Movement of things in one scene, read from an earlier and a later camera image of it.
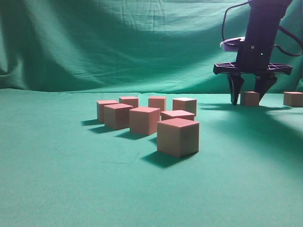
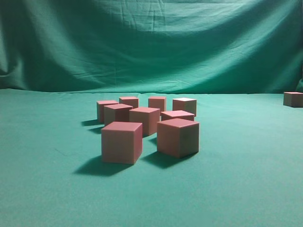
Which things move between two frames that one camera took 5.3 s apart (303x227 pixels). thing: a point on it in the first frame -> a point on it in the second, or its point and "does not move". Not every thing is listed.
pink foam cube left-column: x=249 y=98 -> x=121 y=142
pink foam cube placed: x=144 y=120 does not move
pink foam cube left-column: x=132 y=100 does not move
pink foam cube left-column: x=166 y=115 does not move
